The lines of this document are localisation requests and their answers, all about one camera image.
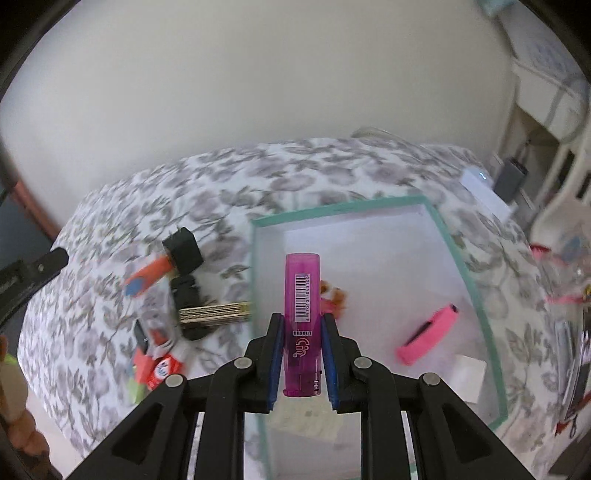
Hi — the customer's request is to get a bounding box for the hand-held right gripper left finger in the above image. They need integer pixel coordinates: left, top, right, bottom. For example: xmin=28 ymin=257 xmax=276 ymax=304
xmin=67 ymin=313 xmax=284 ymax=480

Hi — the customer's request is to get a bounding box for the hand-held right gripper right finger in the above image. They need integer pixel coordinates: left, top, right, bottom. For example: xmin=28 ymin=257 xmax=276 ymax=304
xmin=322 ymin=313 xmax=539 ymax=480

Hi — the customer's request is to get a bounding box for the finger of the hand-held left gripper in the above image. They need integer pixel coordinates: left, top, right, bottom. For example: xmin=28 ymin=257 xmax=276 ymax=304
xmin=0 ymin=248 xmax=70 ymax=332

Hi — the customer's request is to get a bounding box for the pink toy figure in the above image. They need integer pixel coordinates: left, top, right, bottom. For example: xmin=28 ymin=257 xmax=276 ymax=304
xmin=318 ymin=277 xmax=349 ymax=319

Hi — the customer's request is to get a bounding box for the pink wristband watch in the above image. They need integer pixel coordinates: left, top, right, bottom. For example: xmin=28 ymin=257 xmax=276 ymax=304
xmin=396 ymin=305 xmax=460 ymax=366

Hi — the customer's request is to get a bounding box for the white tray green rim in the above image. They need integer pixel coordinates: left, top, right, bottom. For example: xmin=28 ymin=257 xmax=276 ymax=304
xmin=249 ymin=195 xmax=509 ymax=480

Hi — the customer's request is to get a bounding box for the white charger plug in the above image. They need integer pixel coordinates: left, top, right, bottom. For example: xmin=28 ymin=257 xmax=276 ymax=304
xmin=450 ymin=354 xmax=488 ymax=404

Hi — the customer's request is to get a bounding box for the floral grey white blanket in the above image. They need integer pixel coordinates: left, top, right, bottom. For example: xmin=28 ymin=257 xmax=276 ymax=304
xmin=18 ymin=136 xmax=568 ymax=480

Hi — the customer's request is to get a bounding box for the red glue bottle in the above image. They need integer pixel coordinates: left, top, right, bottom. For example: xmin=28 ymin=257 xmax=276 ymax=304
xmin=145 ymin=348 xmax=188 ymax=391

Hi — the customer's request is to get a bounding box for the black toy car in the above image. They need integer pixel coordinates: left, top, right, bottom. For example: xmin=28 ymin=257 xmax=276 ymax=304
xmin=168 ymin=274 xmax=218 ymax=342

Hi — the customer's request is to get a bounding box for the green plastic piece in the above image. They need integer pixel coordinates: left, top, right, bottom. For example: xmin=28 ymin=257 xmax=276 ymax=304
xmin=124 ymin=369 xmax=153 ymax=407

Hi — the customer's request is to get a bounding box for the black charger plug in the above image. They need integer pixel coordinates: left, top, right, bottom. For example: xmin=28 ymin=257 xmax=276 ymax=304
xmin=161 ymin=226 xmax=205 ymax=273

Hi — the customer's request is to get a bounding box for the white power device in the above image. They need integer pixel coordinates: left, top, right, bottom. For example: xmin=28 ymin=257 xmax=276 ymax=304
xmin=462 ymin=168 xmax=515 ymax=222

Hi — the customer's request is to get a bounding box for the grey power adapter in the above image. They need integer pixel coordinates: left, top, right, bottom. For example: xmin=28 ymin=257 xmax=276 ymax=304
xmin=493 ymin=157 xmax=529 ymax=204

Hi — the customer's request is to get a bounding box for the clear plastic bag pink trim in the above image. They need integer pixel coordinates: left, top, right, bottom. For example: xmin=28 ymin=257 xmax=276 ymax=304
xmin=529 ymin=231 xmax=591 ymax=305

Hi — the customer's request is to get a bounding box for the white shelf unit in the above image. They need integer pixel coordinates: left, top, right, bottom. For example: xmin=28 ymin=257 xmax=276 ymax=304
xmin=501 ymin=0 xmax=591 ymax=232

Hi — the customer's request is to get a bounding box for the red-brown door frame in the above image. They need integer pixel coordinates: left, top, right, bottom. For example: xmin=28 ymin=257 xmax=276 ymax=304
xmin=4 ymin=159 xmax=58 ymax=241

